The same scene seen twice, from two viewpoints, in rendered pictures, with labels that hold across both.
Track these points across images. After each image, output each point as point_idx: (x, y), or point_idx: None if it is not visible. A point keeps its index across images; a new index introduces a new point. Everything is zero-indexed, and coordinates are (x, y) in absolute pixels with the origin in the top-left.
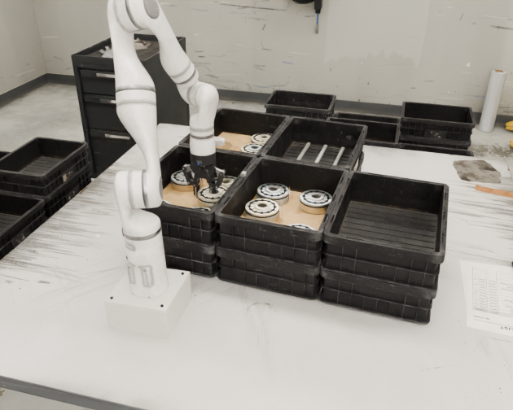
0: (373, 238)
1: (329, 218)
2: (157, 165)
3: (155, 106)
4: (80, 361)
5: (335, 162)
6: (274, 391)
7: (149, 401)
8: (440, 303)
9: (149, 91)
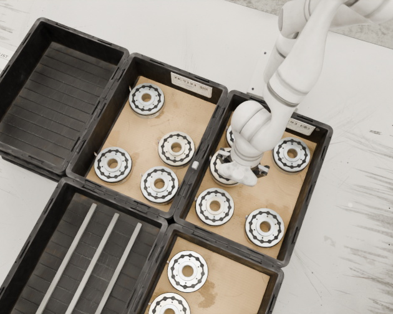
0: (73, 105)
1: (118, 74)
2: (287, 7)
3: (304, 3)
4: None
5: (58, 276)
6: (185, 17)
7: (262, 16)
8: None
9: None
